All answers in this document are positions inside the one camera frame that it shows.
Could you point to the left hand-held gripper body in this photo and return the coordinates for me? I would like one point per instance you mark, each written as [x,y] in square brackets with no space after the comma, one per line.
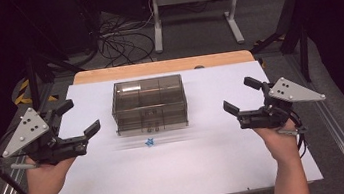
[26,129]

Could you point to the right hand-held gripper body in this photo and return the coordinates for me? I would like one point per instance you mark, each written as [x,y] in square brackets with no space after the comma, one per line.
[288,92]

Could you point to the small blue hair clip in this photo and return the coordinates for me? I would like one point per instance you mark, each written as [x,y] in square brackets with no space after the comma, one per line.
[149,142]

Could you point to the smoky clear plastic drawer box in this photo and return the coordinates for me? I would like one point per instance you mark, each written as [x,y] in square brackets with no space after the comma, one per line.
[149,105]

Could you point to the person's right hand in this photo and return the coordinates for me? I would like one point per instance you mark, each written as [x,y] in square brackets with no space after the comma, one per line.
[278,141]

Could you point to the person's left hand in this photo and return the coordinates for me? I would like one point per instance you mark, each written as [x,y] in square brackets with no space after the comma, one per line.
[48,179]

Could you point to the yellow black hazard tape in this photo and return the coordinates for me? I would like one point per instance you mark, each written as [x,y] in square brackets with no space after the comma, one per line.
[23,93]

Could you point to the black tripod stand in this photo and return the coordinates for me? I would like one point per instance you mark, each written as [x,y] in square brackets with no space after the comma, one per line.
[38,77]

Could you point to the black metal stand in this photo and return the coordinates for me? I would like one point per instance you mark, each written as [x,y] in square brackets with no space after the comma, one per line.
[293,34]

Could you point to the wooden table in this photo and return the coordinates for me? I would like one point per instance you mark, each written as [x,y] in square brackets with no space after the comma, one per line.
[162,67]

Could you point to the white table sheet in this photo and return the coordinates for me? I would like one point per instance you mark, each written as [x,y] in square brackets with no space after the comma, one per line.
[176,167]

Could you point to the black computer case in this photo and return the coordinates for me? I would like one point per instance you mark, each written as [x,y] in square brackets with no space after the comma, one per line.
[69,23]

